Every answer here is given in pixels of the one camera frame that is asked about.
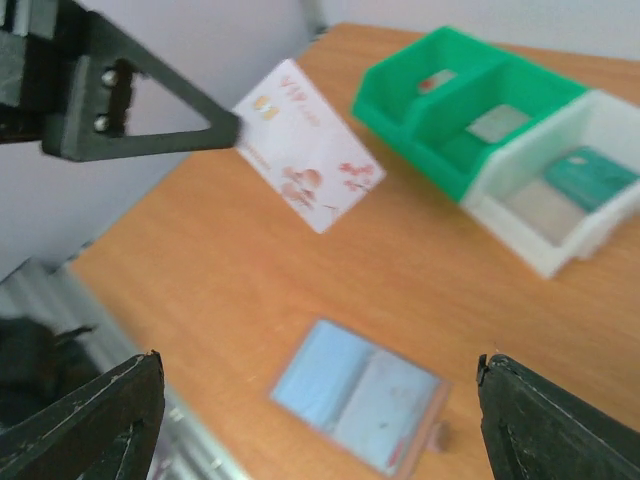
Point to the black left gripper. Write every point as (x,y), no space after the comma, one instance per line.
(87,91)

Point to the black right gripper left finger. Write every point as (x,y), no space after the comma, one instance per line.
(107,429)

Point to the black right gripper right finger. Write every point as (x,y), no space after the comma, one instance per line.
(534,429)

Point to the white floral credit card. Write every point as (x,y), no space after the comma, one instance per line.
(303,149)

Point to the teal credit card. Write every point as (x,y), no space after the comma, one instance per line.
(588,178)

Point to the silver grey card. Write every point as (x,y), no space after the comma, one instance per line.
(497,123)

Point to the red patterned card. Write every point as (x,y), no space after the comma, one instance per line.
(435,80)

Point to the white storage bin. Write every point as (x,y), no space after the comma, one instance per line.
(511,198)

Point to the green double storage bin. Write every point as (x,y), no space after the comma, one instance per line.
(429,130)

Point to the aluminium front rail frame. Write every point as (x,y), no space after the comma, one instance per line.
(185,448)

